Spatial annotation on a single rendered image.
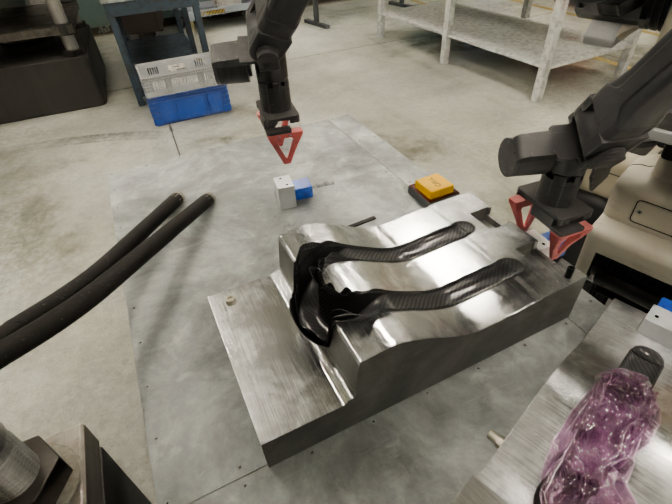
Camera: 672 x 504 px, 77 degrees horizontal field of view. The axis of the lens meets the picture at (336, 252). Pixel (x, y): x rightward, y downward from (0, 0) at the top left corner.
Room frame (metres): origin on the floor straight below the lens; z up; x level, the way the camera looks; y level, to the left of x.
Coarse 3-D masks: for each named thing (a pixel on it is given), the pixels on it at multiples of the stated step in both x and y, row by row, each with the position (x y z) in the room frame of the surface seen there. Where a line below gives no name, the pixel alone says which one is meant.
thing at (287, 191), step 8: (280, 176) 0.82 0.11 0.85; (288, 176) 0.82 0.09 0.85; (280, 184) 0.79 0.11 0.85; (288, 184) 0.79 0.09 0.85; (296, 184) 0.81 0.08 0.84; (304, 184) 0.80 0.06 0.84; (312, 184) 0.81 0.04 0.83; (320, 184) 0.82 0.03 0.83; (328, 184) 0.82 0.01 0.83; (280, 192) 0.77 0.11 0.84; (288, 192) 0.78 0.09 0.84; (296, 192) 0.78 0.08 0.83; (304, 192) 0.79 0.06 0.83; (312, 192) 0.79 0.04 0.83; (280, 200) 0.77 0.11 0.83; (288, 200) 0.78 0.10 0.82
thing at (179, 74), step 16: (144, 64) 3.51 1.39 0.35; (160, 64) 3.55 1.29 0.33; (176, 64) 3.60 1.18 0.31; (192, 64) 3.65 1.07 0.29; (208, 64) 3.69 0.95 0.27; (144, 80) 3.15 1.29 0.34; (160, 80) 3.19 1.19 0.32; (176, 80) 3.23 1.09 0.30; (192, 80) 3.46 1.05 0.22; (208, 80) 3.32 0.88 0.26
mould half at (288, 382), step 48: (288, 240) 0.50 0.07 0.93; (336, 240) 0.50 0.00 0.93; (384, 240) 0.54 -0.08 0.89; (480, 240) 0.52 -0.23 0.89; (528, 240) 0.51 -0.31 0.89; (240, 288) 0.48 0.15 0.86; (288, 288) 0.46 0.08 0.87; (336, 288) 0.39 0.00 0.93; (384, 288) 0.40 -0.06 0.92; (432, 288) 0.43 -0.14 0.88; (528, 288) 0.41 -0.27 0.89; (576, 288) 0.42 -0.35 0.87; (240, 336) 0.38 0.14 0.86; (288, 336) 0.38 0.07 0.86; (336, 336) 0.33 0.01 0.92; (384, 336) 0.31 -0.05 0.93; (432, 336) 0.32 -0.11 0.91; (480, 336) 0.35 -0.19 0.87; (528, 336) 0.39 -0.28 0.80; (240, 384) 0.30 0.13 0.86; (288, 384) 0.30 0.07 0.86; (336, 384) 0.29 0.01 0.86; (384, 384) 0.29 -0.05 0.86; (432, 384) 0.32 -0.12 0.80; (288, 432) 0.24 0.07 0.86; (336, 432) 0.26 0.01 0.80
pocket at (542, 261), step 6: (522, 246) 0.50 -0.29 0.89; (528, 246) 0.51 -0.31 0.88; (534, 246) 0.51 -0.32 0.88; (522, 252) 0.50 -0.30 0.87; (528, 252) 0.51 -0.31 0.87; (534, 252) 0.51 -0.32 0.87; (540, 252) 0.50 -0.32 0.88; (528, 258) 0.50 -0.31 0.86; (534, 258) 0.50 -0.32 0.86; (540, 258) 0.49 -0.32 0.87; (546, 258) 0.49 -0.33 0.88; (540, 264) 0.49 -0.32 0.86; (546, 264) 0.48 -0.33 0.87
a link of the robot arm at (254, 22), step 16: (256, 0) 0.73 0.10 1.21; (272, 0) 0.68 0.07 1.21; (288, 0) 0.68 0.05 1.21; (304, 0) 0.69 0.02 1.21; (256, 16) 0.72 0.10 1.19; (272, 16) 0.69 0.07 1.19; (288, 16) 0.69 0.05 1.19; (256, 32) 0.70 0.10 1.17; (272, 32) 0.70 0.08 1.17; (288, 32) 0.71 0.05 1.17; (256, 48) 0.72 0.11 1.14; (288, 48) 0.73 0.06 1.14
